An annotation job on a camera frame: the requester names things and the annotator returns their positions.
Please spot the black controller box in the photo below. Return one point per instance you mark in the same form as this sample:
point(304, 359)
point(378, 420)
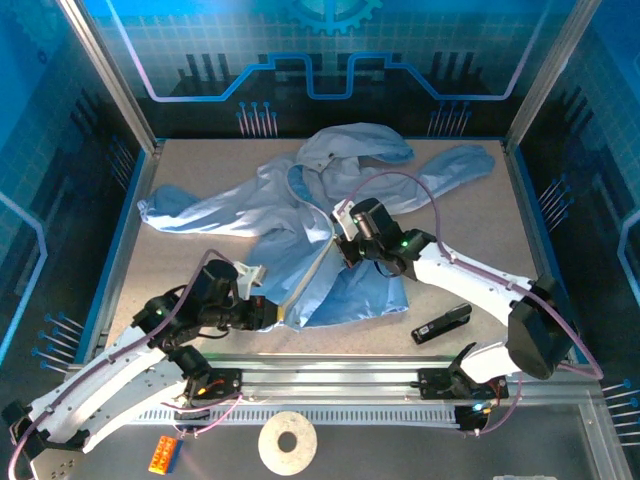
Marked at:
point(467, 420)

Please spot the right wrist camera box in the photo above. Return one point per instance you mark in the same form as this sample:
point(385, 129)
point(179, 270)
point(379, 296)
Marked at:
point(340, 216)

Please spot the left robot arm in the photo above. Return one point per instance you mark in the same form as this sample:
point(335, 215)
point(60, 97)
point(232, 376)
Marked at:
point(100, 390)

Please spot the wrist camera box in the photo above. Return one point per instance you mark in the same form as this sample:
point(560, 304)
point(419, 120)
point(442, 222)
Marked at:
point(250, 275)
point(340, 216)

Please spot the black handheld device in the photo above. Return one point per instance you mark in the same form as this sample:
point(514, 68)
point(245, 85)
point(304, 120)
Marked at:
point(440, 324)

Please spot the aluminium mounting rail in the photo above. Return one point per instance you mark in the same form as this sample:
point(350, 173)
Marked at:
point(325, 375)

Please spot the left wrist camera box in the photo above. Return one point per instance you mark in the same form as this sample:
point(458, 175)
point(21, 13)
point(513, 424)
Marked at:
point(250, 275)

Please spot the orange connector block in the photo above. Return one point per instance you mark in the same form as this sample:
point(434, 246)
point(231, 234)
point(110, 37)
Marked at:
point(162, 455)

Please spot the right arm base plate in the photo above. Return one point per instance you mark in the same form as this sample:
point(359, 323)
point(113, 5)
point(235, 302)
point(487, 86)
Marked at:
point(432, 385)

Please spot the white tape roll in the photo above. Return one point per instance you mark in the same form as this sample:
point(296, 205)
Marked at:
point(272, 450)

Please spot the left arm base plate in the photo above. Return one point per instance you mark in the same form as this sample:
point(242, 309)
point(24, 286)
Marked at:
point(227, 385)

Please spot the light blue zip jacket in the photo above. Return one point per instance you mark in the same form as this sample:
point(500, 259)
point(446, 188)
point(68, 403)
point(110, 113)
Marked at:
point(280, 215)

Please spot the aluminium frame post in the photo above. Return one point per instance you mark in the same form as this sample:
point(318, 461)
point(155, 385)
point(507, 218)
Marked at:
point(110, 75)
point(550, 75)

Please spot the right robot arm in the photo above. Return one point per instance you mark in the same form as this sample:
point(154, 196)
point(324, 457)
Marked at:
point(475, 275)

